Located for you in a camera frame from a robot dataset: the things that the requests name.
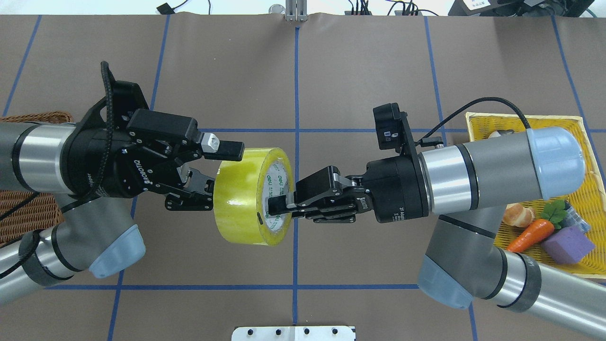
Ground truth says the white mounting plate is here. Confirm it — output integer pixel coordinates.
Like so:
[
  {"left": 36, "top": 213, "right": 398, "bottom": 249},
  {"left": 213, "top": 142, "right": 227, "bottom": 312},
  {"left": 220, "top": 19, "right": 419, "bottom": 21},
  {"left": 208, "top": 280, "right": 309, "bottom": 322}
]
[{"left": 231, "top": 325, "right": 357, "bottom": 341}]

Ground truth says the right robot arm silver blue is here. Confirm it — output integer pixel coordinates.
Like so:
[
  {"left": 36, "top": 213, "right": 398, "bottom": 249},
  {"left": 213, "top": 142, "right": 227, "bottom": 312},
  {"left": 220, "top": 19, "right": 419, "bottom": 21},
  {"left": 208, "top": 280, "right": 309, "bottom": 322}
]
[{"left": 267, "top": 127, "right": 605, "bottom": 340}]

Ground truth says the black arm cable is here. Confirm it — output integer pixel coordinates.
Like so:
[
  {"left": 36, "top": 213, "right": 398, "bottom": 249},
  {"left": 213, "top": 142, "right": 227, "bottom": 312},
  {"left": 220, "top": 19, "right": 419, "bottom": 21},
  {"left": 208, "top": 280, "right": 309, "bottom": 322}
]
[{"left": 416, "top": 97, "right": 533, "bottom": 145}]

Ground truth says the yellow plastic basket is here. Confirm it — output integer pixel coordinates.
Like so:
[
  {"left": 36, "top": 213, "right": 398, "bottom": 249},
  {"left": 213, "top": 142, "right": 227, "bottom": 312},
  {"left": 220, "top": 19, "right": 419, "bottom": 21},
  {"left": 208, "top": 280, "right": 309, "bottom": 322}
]
[{"left": 465, "top": 112, "right": 606, "bottom": 280}]

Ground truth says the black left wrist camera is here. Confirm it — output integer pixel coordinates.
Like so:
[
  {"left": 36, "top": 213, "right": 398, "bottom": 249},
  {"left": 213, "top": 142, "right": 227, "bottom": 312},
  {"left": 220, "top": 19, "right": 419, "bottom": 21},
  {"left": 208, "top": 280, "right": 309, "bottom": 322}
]
[{"left": 78, "top": 61, "right": 149, "bottom": 130}]

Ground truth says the toy bread roll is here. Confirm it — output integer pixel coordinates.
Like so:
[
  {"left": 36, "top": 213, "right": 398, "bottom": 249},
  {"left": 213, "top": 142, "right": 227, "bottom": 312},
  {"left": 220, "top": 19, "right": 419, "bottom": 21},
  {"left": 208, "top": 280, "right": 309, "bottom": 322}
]
[{"left": 502, "top": 203, "right": 536, "bottom": 228}]

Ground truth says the orange toy carrot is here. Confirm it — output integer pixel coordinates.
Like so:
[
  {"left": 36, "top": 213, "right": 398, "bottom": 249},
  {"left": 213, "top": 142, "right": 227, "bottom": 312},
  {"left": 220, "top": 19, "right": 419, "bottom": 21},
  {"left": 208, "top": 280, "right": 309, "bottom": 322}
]
[{"left": 506, "top": 199, "right": 567, "bottom": 253}]

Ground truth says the yellow tape roll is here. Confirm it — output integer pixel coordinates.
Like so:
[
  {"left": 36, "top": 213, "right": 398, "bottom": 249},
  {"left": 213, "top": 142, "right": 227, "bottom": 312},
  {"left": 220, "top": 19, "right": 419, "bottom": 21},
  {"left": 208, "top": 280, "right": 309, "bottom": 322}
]
[{"left": 214, "top": 148, "right": 294, "bottom": 246}]

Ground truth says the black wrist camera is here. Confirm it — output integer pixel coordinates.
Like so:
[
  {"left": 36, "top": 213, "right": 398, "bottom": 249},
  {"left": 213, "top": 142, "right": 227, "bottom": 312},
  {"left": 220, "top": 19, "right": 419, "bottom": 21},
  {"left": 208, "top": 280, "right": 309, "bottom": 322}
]
[
  {"left": 78, "top": 61, "right": 149, "bottom": 130},
  {"left": 373, "top": 103, "right": 405, "bottom": 153}
]

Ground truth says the purple foam block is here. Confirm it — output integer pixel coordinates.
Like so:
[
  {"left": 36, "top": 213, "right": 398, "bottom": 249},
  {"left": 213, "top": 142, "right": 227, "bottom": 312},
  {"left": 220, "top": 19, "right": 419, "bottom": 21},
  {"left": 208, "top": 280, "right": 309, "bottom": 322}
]
[{"left": 541, "top": 226, "right": 596, "bottom": 265}]

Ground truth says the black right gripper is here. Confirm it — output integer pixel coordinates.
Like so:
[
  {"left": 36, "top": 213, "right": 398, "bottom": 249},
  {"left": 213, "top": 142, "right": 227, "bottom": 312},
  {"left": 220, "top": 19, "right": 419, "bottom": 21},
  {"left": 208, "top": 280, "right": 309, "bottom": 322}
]
[{"left": 267, "top": 157, "right": 429, "bottom": 223}]

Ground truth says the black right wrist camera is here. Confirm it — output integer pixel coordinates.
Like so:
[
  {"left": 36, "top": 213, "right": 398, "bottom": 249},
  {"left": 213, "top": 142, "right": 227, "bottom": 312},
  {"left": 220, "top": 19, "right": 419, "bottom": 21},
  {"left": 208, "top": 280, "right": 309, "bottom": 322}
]
[{"left": 373, "top": 103, "right": 405, "bottom": 153}]

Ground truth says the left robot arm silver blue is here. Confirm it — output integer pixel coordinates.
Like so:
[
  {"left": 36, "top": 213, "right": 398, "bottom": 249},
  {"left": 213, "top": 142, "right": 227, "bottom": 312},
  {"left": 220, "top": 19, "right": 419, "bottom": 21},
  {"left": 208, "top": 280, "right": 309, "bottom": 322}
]
[{"left": 1, "top": 81, "right": 244, "bottom": 305}]

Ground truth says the brown wicker basket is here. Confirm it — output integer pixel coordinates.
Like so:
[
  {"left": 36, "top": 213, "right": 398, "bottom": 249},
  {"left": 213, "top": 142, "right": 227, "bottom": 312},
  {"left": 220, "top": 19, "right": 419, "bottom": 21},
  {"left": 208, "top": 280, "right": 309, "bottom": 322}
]
[{"left": 0, "top": 111, "right": 74, "bottom": 246}]

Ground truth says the aluminium frame post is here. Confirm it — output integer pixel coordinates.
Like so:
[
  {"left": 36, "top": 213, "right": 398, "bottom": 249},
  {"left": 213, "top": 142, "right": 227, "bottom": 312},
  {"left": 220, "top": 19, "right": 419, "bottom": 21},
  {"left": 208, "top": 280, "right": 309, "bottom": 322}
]
[{"left": 284, "top": 0, "right": 309, "bottom": 22}]

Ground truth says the small black usb device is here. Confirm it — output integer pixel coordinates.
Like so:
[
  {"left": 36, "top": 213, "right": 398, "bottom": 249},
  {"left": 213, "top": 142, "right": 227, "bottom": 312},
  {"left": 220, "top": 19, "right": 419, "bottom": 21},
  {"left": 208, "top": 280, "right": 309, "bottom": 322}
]
[{"left": 156, "top": 3, "right": 175, "bottom": 15}]

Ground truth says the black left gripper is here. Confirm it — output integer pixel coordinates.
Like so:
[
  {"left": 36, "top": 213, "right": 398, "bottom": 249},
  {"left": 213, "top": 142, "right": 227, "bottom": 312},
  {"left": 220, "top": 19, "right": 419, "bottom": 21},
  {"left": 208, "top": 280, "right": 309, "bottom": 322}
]
[{"left": 62, "top": 109, "right": 245, "bottom": 211}]

